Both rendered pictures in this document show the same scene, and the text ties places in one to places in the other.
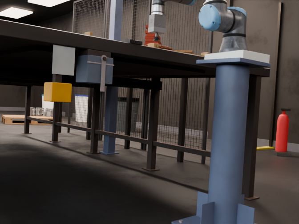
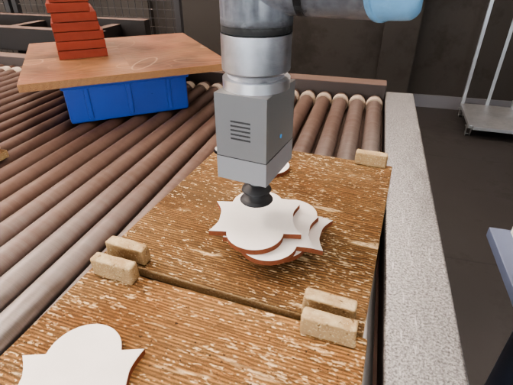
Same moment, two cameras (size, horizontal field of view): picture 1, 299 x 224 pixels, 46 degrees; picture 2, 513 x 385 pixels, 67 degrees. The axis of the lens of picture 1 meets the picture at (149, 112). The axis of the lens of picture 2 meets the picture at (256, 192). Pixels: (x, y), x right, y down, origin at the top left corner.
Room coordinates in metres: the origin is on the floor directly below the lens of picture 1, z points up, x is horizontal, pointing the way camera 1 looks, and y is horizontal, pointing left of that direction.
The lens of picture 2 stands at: (1.79, 0.22, 1.28)
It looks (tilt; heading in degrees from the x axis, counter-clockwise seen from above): 32 degrees down; 327
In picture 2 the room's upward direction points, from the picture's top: straight up
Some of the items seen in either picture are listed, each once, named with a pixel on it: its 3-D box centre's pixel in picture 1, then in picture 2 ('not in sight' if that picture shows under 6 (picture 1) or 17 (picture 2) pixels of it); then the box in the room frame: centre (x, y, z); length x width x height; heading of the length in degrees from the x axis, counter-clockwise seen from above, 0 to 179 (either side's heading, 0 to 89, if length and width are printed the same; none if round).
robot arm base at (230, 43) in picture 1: (233, 45); not in sight; (1.83, -0.42, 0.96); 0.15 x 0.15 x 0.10
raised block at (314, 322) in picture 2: (151, 45); (328, 326); (1.97, 0.01, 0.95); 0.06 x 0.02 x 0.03; 37
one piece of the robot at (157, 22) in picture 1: (156, 23); (248, 121); (2.16, -0.01, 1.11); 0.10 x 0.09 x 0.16; 32
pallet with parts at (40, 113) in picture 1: (31, 115); not in sight; (7.46, 2.48, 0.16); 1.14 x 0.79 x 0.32; 121
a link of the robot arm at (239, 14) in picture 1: (233, 22); not in sight; (1.83, -0.40, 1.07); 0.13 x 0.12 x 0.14; 126
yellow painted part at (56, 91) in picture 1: (58, 73); not in sight; (1.48, 0.39, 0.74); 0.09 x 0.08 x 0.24; 131
